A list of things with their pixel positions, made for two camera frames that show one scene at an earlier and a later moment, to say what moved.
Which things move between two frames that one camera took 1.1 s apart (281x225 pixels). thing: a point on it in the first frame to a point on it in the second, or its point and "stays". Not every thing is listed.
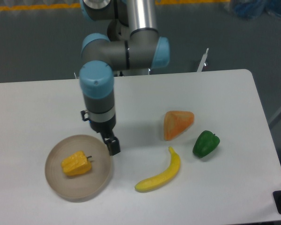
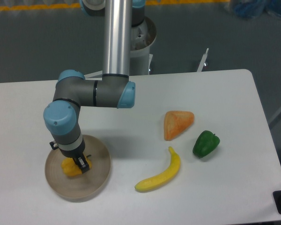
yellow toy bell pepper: (76, 164) stays
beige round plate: (84, 186) stays
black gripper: (105, 128) to (77, 155)
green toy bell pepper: (206, 142) stays
